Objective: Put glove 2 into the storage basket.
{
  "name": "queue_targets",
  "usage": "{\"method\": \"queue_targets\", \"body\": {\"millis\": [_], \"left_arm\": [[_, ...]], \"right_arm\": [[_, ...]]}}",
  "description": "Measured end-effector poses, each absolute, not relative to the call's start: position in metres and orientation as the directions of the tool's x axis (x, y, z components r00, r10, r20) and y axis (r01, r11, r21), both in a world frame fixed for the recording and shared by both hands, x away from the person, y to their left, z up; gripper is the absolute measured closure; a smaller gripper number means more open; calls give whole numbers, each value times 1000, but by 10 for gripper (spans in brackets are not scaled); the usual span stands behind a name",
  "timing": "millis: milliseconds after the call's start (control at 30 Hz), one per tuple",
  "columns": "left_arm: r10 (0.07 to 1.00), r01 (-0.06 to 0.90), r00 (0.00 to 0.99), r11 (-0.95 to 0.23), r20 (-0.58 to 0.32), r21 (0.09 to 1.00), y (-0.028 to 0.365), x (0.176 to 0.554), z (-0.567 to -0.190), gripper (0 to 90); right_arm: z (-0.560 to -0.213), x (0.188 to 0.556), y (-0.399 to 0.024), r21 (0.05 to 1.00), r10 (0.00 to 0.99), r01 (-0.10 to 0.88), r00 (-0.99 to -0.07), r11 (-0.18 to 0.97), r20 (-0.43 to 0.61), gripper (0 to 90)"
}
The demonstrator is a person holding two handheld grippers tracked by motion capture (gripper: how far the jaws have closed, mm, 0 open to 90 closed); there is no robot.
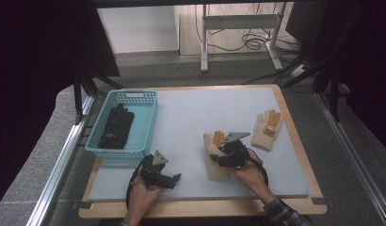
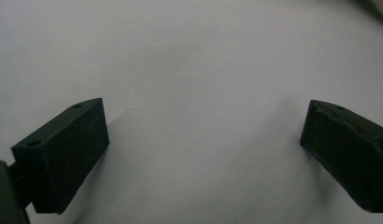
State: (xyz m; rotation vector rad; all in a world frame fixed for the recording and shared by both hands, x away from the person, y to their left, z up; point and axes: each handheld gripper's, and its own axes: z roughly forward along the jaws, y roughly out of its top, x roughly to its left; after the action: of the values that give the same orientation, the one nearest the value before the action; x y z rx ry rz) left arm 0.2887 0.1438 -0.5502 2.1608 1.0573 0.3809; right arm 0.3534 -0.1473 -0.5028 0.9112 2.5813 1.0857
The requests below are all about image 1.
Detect black floor cables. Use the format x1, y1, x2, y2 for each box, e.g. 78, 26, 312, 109
194, 2, 303, 53

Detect person's left hand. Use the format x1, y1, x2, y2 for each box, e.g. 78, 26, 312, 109
126, 175, 164, 218

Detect white metal desk frame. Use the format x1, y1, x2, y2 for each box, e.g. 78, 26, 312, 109
200, 2, 285, 74

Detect aluminium rail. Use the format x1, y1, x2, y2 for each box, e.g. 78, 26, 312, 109
314, 91, 386, 221
25, 94, 97, 226

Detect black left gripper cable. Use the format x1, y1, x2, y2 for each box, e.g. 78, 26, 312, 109
125, 154, 153, 210

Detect white panel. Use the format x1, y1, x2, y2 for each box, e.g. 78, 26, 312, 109
96, 5, 180, 55

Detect dark curtain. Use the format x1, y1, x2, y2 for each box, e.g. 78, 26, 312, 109
0, 0, 121, 210
336, 0, 386, 154

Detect black glove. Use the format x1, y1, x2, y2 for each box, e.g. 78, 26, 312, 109
97, 103, 136, 151

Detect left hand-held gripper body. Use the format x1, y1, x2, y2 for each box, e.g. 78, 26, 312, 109
139, 150, 176, 190

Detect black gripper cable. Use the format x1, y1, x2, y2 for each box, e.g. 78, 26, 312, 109
125, 154, 153, 210
247, 148, 270, 186

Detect black tripod legs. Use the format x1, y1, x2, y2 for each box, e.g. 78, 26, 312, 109
72, 66, 123, 125

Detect white power strip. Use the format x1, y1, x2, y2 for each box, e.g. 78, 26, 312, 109
289, 63, 307, 78

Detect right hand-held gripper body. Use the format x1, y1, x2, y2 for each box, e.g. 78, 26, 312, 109
219, 131, 251, 169

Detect light blue plastic basket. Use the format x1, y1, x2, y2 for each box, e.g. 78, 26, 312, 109
84, 89, 160, 159

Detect black metal stand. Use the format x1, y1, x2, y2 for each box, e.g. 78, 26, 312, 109
281, 0, 373, 124

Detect pale blue table mat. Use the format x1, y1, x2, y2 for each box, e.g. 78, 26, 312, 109
87, 87, 311, 202

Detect beige glove with orange fingers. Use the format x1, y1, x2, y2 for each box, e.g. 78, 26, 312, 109
250, 109, 282, 153
202, 130, 233, 181

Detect person's right hand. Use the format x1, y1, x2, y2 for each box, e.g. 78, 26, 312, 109
231, 156, 274, 205

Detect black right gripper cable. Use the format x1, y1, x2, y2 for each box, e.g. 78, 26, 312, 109
247, 148, 270, 186

